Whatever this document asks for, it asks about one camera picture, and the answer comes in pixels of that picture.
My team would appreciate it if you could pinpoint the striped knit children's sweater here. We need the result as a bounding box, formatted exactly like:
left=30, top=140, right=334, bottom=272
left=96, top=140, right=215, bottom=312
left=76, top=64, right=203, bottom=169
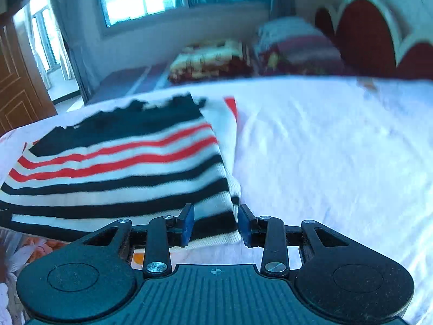
left=1, top=94, right=241, bottom=248

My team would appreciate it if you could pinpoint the white floral bed sheet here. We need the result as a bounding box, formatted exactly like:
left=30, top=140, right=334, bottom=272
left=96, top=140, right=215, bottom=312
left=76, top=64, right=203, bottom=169
left=1, top=77, right=432, bottom=324

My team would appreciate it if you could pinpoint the striped side bed mattress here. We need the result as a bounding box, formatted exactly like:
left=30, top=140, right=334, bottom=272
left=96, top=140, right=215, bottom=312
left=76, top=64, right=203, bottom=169
left=87, top=63, right=169, bottom=105

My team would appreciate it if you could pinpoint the folded yellow patterned blanket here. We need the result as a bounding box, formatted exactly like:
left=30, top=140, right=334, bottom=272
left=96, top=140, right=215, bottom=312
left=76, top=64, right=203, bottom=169
left=168, top=39, right=253, bottom=85

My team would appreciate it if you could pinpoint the striped pillow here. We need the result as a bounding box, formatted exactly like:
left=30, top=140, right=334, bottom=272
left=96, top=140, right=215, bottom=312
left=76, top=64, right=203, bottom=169
left=252, top=16, right=345, bottom=76

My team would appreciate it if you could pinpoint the brown wooden door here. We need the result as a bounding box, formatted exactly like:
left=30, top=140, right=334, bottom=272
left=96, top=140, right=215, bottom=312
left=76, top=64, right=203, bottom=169
left=0, top=13, right=57, bottom=135

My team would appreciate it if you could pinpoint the red white scalloped headboard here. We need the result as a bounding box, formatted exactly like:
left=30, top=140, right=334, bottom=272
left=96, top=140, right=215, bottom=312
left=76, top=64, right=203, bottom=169
left=315, top=0, right=432, bottom=81

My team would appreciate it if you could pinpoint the blue curtain left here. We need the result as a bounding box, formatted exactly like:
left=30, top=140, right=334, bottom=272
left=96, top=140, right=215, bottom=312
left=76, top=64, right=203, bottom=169
left=50, top=0, right=100, bottom=103

